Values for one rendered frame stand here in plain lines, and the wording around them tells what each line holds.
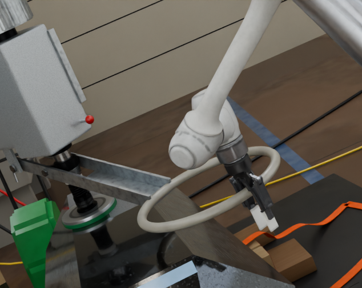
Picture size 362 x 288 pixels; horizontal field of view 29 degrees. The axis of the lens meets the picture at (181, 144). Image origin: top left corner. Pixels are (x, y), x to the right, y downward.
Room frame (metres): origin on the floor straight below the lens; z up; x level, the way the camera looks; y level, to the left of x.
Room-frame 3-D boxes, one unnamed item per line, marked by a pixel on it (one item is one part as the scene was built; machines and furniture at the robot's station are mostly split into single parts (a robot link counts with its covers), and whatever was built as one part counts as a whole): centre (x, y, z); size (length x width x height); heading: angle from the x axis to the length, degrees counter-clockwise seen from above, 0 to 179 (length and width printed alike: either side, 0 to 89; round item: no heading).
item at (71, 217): (2.55, 0.42, 0.87); 0.21 x 0.21 x 0.01
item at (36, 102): (2.61, 0.48, 1.35); 0.36 x 0.22 x 0.45; 43
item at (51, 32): (2.58, 0.29, 1.40); 0.08 x 0.03 x 0.28; 43
